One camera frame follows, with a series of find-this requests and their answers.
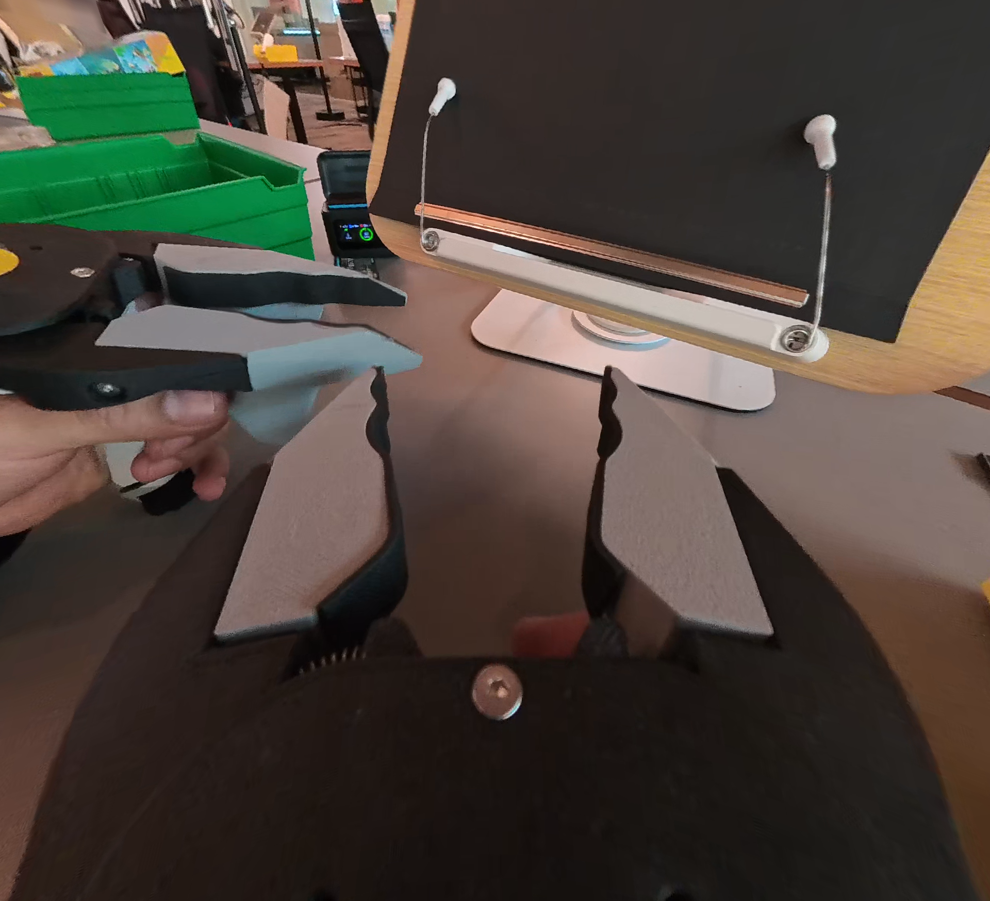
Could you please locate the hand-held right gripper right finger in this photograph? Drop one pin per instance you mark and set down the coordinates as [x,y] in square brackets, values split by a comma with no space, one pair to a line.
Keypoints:
[673,530]

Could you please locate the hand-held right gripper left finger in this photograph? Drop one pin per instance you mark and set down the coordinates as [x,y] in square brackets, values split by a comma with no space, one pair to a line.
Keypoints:
[309,530]

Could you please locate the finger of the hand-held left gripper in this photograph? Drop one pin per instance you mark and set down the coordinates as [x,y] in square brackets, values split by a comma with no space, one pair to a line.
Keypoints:
[232,259]
[232,333]

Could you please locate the person's left hand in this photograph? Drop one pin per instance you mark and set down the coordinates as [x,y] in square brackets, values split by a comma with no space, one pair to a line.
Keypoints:
[46,460]

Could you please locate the green plastic bin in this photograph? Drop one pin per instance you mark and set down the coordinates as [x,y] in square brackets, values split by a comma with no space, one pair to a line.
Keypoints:
[108,104]
[155,182]

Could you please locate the black device with screen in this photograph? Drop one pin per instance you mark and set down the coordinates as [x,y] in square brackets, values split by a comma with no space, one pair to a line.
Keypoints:
[348,182]

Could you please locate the dark wooden table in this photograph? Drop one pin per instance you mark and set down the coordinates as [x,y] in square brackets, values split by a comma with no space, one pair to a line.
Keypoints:
[309,70]

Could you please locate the small yellow box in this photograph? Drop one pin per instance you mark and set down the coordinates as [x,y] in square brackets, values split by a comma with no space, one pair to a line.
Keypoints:
[277,53]

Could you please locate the colourful printed box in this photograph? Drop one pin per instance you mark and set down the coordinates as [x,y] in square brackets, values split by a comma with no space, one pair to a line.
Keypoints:
[116,58]

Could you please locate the black office chair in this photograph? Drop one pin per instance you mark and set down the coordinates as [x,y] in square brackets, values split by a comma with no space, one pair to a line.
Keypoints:
[367,50]

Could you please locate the black pole stand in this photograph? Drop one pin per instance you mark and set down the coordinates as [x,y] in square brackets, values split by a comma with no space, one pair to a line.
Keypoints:
[309,12]

